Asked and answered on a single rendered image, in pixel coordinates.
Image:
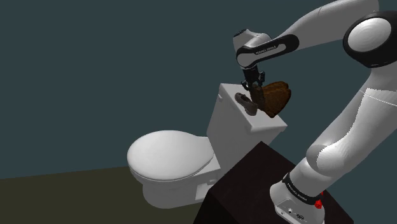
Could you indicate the grey flat shoe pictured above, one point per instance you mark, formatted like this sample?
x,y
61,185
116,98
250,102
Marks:
x,y
246,104

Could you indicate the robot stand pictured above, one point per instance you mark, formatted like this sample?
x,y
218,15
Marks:
x,y
248,183

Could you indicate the white toilet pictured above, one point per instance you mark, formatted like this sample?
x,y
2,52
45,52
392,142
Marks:
x,y
170,155

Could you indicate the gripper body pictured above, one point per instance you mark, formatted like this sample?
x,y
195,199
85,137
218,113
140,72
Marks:
x,y
252,75

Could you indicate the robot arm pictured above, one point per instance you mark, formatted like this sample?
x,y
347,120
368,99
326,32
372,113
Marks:
x,y
356,124

